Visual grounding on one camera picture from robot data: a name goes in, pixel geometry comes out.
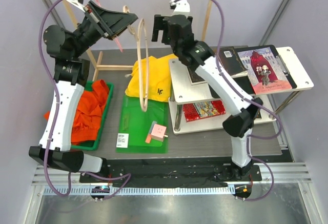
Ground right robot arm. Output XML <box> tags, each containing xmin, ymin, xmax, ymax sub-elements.
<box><xmin>152</xmin><ymin>14</ymin><xmax>263</xmax><ymax>180</ymax></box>

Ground orange shorts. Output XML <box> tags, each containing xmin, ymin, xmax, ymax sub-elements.
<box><xmin>39</xmin><ymin>79</ymin><xmax>112</xmax><ymax>151</ymax></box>

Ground pink cube power adapter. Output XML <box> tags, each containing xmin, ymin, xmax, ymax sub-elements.
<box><xmin>150</xmin><ymin>124</ymin><xmax>168</xmax><ymax>142</ymax></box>

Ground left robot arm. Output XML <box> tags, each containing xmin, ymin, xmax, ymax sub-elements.
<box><xmin>29</xmin><ymin>1</ymin><xmax>138</xmax><ymax>182</ymax></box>

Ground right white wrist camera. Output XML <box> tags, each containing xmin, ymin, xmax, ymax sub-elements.
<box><xmin>169</xmin><ymin>0</ymin><xmax>190</xmax><ymax>17</ymax></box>

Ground white two-tier shelf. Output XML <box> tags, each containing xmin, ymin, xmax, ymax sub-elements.
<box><xmin>169</xmin><ymin>47</ymin><xmax>314</xmax><ymax>134</ymax></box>

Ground orange blue highlighter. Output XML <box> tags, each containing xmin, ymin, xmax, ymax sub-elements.
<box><xmin>145</xmin><ymin>121</ymin><xmax>157</xmax><ymax>144</ymax></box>

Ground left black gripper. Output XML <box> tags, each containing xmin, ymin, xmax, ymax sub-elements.
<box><xmin>72</xmin><ymin>1</ymin><xmax>137</xmax><ymax>58</ymax></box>

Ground red treehouse book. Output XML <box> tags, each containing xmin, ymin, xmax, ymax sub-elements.
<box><xmin>182</xmin><ymin>100</ymin><xmax>226</xmax><ymax>122</ymax></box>

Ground black yellow treehouse book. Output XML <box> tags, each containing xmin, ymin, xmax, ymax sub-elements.
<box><xmin>255</xmin><ymin>109</ymin><xmax>262</xmax><ymax>119</ymax></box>

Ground illustrated red castle book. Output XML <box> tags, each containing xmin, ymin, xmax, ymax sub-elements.
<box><xmin>237</xmin><ymin>45</ymin><xmax>292</xmax><ymax>95</ymax></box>

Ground aluminium rail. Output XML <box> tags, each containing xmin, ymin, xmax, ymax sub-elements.
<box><xmin>32</xmin><ymin>162</ymin><xmax>315</xmax><ymax>196</ymax></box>

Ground green clipboard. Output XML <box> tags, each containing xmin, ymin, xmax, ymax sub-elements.
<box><xmin>116</xmin><ymin>96</ymin><xmax>169</xmax><ymax>154</ymax></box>

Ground white wooden hanger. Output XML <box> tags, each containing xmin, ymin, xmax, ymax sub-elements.
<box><xmin>125</xmin><ymin>18</ymin><xmax>150</xmax><ymax>112</ymax></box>

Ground green plastic tray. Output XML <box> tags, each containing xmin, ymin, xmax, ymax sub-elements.
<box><xmin>71</xmin><ymin>79</ymin><xmax>114</xmax><ymax>151</ymax></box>

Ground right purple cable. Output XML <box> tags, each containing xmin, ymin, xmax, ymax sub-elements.
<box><xmin>176</xmin><ymin>0</ymin><xmax>283</xmax><ymax>201</ymax></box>

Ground black hardcover book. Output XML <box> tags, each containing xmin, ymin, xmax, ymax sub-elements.
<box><xmin>187</xmin><ymin>47</ymin><xmax>248</xmax><ymax>85</ymax></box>

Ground wooden clothes rack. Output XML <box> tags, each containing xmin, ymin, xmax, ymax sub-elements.
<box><xmin>51</xmin><ymin>0</ymin><xmax>218</xmax><ymax>82</ymax></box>

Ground pink wire hanger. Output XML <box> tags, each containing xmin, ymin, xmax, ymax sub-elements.
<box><xmin>95</xmin><ymin>0</ymin><xmax>123</xmax><ymax>53</ymax></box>

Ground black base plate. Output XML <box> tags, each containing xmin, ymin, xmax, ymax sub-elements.
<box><xmin>79</xmin><ymin>156</ymin><xmax>262</xmax><ymax>184</ymax></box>

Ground yellow shorts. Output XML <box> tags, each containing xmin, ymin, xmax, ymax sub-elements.
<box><xmin>125</xmin><ymin>54</ymin><xmax>177</xmax><ymax>103</ymax></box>

